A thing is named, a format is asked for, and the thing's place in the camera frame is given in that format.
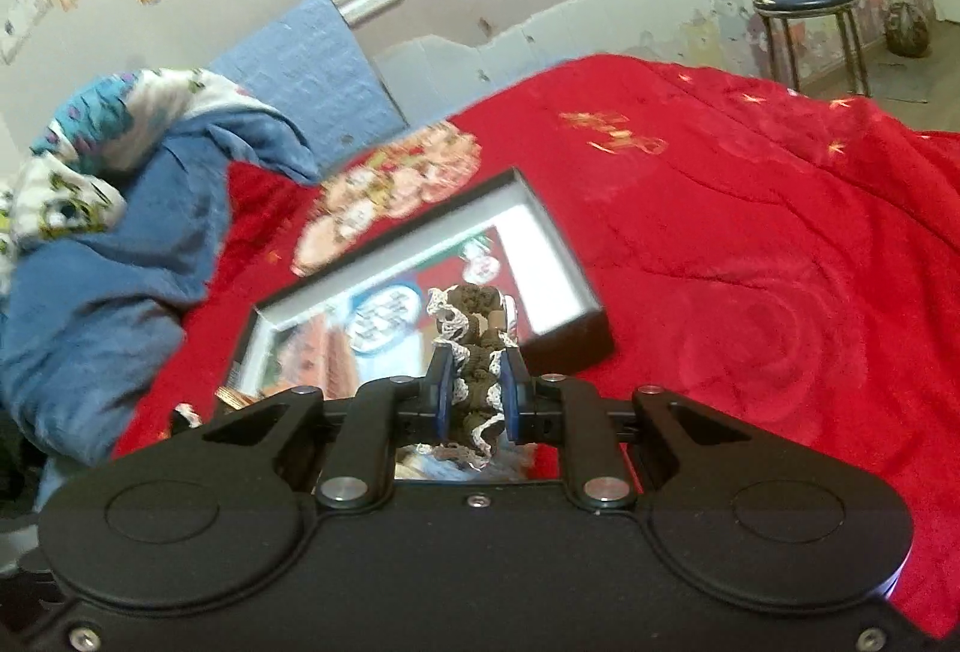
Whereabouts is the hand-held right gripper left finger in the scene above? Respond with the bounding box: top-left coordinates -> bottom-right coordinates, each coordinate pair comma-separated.
201,349 -> 455,512

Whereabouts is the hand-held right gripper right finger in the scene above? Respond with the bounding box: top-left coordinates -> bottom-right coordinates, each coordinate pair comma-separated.
499,352 -> 758,512

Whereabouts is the olive scrunchie with white lace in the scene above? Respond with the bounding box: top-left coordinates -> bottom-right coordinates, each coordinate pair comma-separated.
416,281 -> 523,473

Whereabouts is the black box with printed inside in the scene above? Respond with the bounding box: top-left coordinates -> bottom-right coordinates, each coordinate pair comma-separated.
229,167 -> 616,482

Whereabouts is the red blanket with bear print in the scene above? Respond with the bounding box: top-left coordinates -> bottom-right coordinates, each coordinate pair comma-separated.
112,52 -> 960,639

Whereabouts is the light blue towel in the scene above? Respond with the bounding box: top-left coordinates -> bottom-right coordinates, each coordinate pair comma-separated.
210,0 -> 410,182

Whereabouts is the blue quilt with cartoon print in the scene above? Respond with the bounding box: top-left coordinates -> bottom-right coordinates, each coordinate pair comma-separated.
0,65 -> 325,495

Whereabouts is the white wall paper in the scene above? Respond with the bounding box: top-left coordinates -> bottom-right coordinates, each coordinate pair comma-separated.
0,0 -> 55,65

